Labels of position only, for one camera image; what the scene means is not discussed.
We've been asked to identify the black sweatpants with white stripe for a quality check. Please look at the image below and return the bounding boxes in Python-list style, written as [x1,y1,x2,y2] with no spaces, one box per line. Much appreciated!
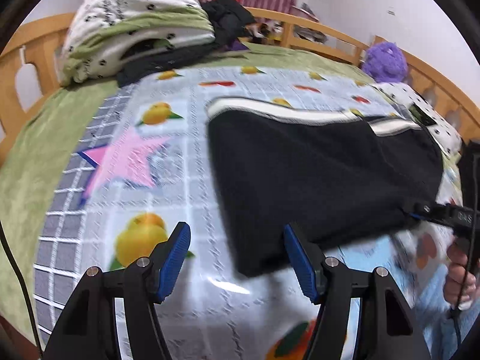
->
[206,97,443,277]

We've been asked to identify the person's right hand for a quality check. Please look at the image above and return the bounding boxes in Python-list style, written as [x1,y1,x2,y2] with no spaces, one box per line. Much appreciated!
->
[443,239,479,306]

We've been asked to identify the white flower print pillow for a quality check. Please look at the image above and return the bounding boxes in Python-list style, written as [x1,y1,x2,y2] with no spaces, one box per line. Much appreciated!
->
[372,83,462,157]

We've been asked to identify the fruit print bed sheet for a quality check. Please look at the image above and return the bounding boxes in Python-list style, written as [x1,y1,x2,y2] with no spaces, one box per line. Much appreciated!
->
[34,67,434,359]

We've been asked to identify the green blanket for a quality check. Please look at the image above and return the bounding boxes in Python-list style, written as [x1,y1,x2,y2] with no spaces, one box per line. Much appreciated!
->
[0,40,376,346]

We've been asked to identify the purple plush toy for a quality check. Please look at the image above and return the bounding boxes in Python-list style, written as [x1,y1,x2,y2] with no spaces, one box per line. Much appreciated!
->
[361,41,408,83]

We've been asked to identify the folded white green quilt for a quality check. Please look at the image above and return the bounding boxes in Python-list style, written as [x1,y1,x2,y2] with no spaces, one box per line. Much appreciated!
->
[59,0,213,86]

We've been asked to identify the black jacket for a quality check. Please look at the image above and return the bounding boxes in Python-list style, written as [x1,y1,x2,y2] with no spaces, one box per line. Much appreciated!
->
[116,0,255,87]

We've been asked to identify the black cable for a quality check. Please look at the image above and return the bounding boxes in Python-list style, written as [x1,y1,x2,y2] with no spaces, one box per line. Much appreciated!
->
[0,220,44,360]

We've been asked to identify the wooden bed frame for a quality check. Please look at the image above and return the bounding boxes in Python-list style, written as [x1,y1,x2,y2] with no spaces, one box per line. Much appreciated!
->
[1,7,479,163]

